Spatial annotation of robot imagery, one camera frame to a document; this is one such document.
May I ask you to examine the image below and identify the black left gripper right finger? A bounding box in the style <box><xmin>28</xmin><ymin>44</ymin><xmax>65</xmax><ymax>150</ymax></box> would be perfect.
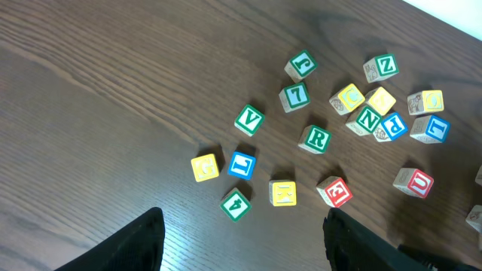
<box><xmin>322</xmin><ymin>208</ymin><xmax>477</xmax><ymax>271</ymax></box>

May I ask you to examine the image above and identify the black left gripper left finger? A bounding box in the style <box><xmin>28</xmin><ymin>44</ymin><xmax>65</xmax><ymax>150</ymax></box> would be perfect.
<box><xmin>57</xmin><ymin>207</ymin><xmax>165</xmax><ymax>271</ymax></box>

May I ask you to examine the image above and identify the red A block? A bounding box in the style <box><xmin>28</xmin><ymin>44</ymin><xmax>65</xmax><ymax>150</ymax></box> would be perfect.
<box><xmin>465</xmin><ymin>205</ymin><xmax>482</xmax><ymax>233</ymax></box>

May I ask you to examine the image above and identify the red E block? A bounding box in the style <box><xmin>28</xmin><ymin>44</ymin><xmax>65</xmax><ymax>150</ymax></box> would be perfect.
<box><xmin>316</xmin><ymin>176</ymin><xmax>352</xmax><ymax>208</ymax></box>

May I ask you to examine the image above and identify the yellow K block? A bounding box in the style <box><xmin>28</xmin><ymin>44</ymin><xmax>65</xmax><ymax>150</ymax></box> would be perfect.
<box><xmin>269</xmin><ymin>180</ymin><xmax>297</xmax><ymax>207</ymax></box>

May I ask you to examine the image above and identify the red U block left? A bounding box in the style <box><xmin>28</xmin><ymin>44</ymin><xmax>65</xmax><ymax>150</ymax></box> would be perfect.
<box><xmin>392</xmin><ymin>168</ymin><xmax>434</xmax><ymax>199</ymax></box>

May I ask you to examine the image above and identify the yellow G block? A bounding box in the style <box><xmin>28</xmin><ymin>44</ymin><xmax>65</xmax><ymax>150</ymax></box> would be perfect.
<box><xmin>191</xmin><ymin>154</ymin><xmax>219</xmax><ymax>182</ymax></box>

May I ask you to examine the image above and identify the green 4 block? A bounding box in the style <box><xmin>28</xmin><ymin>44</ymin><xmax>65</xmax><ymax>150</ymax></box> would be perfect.
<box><xmin>220</xmin><ymin>187</ymin><xmax>252</xmax><ymax>222</ymax></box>

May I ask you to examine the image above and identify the green R block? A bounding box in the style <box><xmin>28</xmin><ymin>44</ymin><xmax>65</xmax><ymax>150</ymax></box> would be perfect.
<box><xmin>297</xmin><ymin>125</ymin><xmax>331</xmax><ymax>154</ymax></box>

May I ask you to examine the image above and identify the green N block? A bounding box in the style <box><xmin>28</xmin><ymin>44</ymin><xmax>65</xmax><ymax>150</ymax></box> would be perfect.
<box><xmin>345</xmin><ymin>105</ymin><xmax>383</xmax><ymax>136</ymax></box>

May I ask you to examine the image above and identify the blue P block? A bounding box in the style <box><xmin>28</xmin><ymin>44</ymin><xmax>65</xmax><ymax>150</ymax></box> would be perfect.
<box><xmin>373</xmin><ymin>112</ymin><xmax>408</xmax><ymax>142</ymax></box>

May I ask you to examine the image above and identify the blue T block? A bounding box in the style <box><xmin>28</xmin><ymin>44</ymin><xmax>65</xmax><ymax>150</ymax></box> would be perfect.
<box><xmin>227</xmin><ymin>151</ymin><xmax>257</xmax><ymax>181</ymax></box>

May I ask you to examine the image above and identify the blue L block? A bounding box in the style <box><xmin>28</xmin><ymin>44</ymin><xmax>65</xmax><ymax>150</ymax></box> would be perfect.
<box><xmin>410</xmin><ymin>114</ymin><xmax>450</xmax><ymax>144</ymax></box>

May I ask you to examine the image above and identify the yellow S block centre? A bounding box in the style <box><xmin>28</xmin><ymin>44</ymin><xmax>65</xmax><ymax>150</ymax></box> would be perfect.
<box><xmin>474</xmin><ymin>166</ymin><xmax>482</xmax><ymax>185</ymax></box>

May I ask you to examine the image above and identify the yellow s block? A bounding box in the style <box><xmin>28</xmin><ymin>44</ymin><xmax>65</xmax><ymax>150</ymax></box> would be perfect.
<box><xmin>474</xmin><ymin>166</ymin><xmax>482</xmax><ymax>185</ymax></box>
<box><xmin>365</xmin><ymin>87</ymin><xmax>396</xmax><ymax>116</ymax></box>

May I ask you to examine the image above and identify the yellow C block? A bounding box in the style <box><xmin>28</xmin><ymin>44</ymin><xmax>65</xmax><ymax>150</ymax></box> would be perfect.
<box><xmin>329</xmin><ymin>84</ymin><xmax>365</xmax><ymax>115</ymax></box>

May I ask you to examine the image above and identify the green 7 block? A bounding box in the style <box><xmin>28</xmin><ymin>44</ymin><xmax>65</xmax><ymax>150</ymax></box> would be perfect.
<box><xmin>279</xmin><ymin>82</ymin><xmax>310</xmax><ymax>113</ymax></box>

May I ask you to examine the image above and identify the green V block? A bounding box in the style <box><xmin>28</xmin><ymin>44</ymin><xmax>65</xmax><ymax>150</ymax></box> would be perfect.
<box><xmin>234</xmin><ymin>104</ymin><xmax>265</xmax><ymax>137</ymax></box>

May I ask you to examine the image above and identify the yellow O block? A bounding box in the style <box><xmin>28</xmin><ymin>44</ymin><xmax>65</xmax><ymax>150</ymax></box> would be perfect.
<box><xmin>407</xmin><ymin>90</ymin><xmax>444</xmax><ymax>115</ymax></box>

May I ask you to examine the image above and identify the green Z block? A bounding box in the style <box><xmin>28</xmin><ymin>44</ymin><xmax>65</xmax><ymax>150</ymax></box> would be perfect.
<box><xmin>363</xmin><ymin>53</ymin><xmax>399</xmax><ymax>83</ymax></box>

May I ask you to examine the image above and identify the green J block left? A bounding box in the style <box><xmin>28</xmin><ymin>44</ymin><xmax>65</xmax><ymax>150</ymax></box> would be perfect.
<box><xmin>284</xmin><ymin>50</ymin><xmax>318</xmax><ymax>83</ymax></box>

